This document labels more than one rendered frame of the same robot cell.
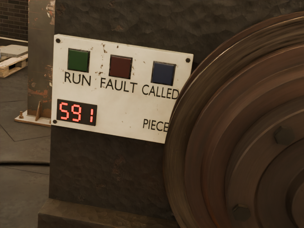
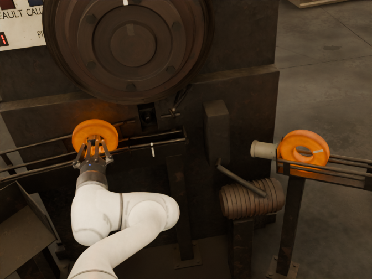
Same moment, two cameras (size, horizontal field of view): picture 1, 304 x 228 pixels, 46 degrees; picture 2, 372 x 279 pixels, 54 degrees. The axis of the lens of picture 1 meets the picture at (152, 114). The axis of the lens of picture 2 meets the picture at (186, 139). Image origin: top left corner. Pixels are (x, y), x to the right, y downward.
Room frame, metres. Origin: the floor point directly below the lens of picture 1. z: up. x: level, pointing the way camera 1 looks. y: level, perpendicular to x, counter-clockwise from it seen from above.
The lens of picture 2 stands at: (-0.50, -0.22, 1.51)
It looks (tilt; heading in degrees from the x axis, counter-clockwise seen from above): 39 degrees down; 351
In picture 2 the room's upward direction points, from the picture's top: 6 degrees counter-clockwise
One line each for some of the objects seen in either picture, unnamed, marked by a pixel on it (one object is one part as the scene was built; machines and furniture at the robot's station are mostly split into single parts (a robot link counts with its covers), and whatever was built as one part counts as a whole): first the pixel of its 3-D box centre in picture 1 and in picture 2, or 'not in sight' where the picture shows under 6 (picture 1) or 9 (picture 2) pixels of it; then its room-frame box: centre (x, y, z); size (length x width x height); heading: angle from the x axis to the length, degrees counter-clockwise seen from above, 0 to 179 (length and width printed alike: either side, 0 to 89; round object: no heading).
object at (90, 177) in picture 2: not in sight; (92, 186); (0.30, -0.06, 0.75); 0.09 x 0.06 x 0.09; 86
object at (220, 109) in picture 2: not in sight; (216, 133); (0.52, -0.50, 0.68); 0.11 x 0.08 x 0.24; 176
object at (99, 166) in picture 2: not in sight; (92, 169); (0.38, -0.07, 0.76); 0.09 x 0.08 x 0.07; 176
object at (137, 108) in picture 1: (119, 91); (13, 18); (0.65, 0.07, 1.15); 0.26 x 0.02 x 0.18; 86
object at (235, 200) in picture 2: not in sight; (249, 232); (0.36, -0.58, 0.27); 0.22 x 0.13 x 0.53; 86
